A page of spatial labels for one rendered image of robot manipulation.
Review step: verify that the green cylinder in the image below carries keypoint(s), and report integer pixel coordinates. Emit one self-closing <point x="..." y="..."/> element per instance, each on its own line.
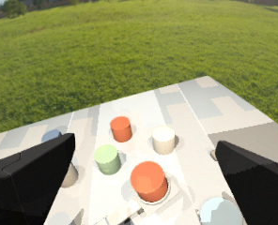
<point x="107" y="159"/>

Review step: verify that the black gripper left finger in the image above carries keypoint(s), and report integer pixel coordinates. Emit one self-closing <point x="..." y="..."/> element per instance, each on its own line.
<point x="30" y="179"/>

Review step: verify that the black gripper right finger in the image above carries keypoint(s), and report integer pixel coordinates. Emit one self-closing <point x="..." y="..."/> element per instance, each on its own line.
<point x="253" y="181"/>

